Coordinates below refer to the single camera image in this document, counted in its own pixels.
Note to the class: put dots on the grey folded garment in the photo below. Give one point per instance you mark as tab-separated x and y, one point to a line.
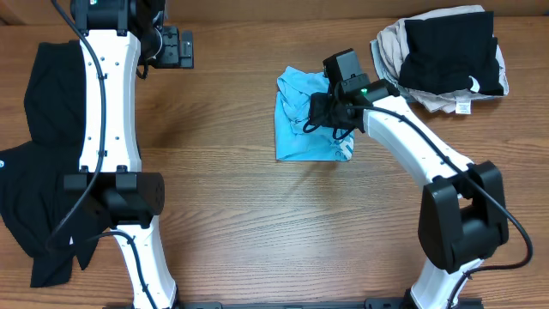
384	74

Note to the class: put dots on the beige folded garment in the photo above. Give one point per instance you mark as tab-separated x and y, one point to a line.
390	49

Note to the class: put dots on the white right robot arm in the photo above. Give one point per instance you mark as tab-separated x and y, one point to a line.
461	223

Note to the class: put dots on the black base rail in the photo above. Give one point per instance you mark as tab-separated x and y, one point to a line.
291	304

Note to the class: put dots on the black garment on left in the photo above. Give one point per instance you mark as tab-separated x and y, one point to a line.
33	201

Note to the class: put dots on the light blue t-shirt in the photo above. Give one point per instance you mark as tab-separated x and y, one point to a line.
293	99

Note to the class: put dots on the black folded garment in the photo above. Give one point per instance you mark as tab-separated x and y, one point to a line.
450	53

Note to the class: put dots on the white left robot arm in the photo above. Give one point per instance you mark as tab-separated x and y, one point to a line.
120	40

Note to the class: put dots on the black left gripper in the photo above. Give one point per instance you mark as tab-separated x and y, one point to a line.
173	58

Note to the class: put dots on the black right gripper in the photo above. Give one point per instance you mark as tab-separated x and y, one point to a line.
318	116

